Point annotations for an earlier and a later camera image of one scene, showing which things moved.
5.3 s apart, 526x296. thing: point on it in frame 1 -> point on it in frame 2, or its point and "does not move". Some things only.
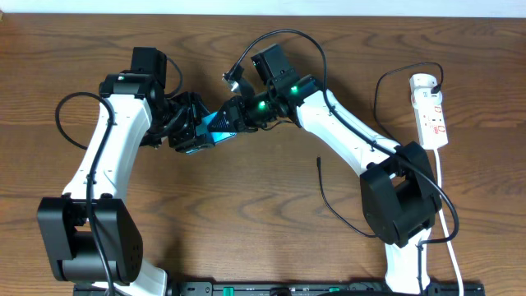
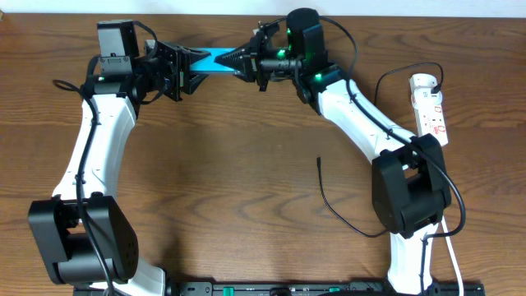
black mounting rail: x=282 y=289 does not move
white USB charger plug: x=422 y=80 does not move
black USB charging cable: x=436 y=89 does not move
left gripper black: x=187 y=139 -> x=180 y=58
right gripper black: x=237 y=116 -> x=247 y=59
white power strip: x=430 y=117 does not move
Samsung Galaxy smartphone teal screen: x=201 y=128 -> x=208 y=64
